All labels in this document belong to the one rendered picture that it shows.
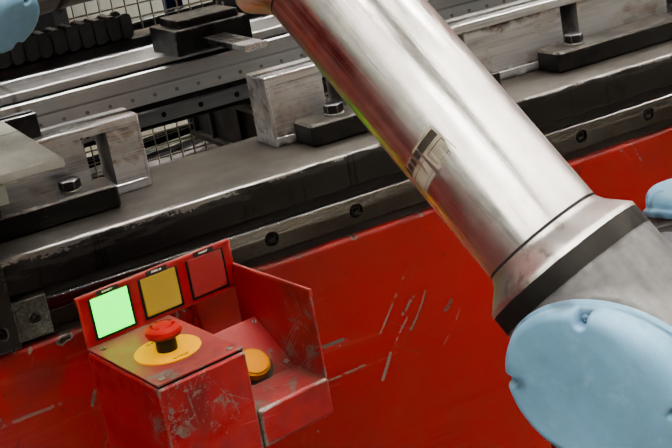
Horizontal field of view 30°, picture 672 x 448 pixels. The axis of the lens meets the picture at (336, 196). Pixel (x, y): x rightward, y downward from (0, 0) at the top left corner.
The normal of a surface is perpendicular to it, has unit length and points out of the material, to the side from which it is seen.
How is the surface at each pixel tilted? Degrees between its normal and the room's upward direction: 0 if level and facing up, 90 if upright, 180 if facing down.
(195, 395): 90
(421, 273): 90
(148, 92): 90
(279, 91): 90
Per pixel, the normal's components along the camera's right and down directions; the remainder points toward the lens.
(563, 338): -0.57, 0.43
